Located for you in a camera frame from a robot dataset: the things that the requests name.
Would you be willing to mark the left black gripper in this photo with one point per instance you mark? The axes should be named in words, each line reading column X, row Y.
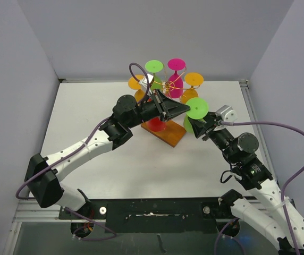
column 168, row 108

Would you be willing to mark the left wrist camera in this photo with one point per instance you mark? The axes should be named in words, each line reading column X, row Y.
column 145, row 81

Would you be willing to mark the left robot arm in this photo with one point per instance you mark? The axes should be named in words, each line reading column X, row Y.
column 44, row 175

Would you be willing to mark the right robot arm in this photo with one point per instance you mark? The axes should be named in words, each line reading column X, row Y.
column 281, row 224

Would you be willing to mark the orange wine glass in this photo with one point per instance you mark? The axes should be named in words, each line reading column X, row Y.
column 194, row 80
column 134, row 84

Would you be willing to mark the green wine glass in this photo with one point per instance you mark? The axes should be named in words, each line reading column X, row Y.
column 198, row 110
column 154, row 66

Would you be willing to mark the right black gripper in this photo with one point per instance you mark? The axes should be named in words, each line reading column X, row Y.
column 201, row 127

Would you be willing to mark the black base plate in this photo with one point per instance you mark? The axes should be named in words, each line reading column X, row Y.
column 163, row 215

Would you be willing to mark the wooden rack base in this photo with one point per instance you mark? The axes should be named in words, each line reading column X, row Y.
column 171, row 135

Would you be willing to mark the red wine glass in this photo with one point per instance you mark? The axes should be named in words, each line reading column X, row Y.
column 156, row 125

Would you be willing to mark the pink wine glass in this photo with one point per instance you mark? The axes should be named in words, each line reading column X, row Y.
column 176, row 64

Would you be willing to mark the gold wire glass rack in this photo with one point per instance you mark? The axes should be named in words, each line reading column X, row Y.
column 170, row 85

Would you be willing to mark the aluminium frame rail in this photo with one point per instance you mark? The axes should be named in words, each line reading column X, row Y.
column 257, row 129

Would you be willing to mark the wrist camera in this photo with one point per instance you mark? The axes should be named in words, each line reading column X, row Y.
column 226, row 115
column 145, row 81

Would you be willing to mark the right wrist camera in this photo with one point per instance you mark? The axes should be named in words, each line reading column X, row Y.
column 226, row 115

